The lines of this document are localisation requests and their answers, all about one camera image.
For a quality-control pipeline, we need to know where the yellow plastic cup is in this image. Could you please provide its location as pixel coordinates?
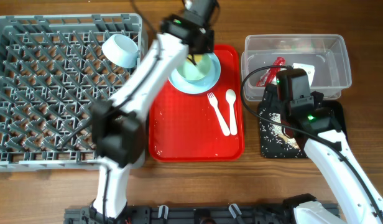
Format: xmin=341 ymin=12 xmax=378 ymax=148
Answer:
xmin=188 ymin=54 xmax=203 ymax=63

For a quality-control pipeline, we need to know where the food scraps and rice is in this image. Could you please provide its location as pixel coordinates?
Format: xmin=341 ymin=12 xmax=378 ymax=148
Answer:
xmin=259 ymin=119 xmax=306 ymax=159

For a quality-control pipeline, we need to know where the green shallow bowl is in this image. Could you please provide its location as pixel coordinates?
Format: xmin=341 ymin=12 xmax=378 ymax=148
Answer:
xmin=177 ymin=54 xmax=212 ymax=83

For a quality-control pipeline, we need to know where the red sauce packet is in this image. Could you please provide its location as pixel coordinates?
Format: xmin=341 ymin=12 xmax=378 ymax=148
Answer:
xmin=256 ymin=57 xmax=286 ymax=86

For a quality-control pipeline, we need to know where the light blue plate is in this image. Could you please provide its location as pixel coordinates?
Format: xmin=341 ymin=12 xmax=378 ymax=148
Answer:
xmin=168 ymin=53 xmax=221 ymax=95

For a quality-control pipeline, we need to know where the white plastic spoon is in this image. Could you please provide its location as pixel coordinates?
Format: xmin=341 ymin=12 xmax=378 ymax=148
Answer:
xmin=226 ymin=89 xmax=238 ymax=136

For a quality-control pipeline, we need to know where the white plastic fork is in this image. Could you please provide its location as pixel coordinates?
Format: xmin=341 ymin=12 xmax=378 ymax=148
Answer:
xmin=207 ymin=93 xmax=230 ymax=136

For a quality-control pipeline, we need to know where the light blue small bowl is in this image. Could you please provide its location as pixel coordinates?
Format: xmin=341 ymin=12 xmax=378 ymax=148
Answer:
xmin=101 ymin=34 xmax=139 ymax=68

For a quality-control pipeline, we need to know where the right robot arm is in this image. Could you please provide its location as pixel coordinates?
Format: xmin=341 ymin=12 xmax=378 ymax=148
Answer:
xmin=276 ymin=68 xmax=383 ymax=223

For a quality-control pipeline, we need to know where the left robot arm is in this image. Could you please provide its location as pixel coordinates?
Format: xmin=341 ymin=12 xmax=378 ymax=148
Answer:
xmin=90 ymin=0 xmax=219 ymax=223

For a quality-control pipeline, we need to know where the black waste tray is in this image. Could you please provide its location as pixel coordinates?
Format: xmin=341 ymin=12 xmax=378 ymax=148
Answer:
xmin=257 ymin=84 xmax=347 ymax=159

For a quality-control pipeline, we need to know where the grey dishwasher rack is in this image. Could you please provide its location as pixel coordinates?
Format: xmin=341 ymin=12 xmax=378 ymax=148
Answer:
xmin=0 ymin=13 xmax=148 ymax=172

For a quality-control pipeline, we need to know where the clear plastic bin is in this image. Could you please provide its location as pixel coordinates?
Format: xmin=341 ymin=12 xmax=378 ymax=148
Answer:
xmin=241 ymin=34 xmax=352 ymax=100

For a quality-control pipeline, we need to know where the red plastic tray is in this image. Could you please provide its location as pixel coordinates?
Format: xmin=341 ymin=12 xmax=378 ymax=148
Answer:
xmin=149 ymin=44 xmax=245 ymax=162

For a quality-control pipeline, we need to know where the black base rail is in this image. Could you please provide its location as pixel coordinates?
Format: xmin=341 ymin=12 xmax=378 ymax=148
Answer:
xmin=63 ymin=203 xmax=284 ymax=224

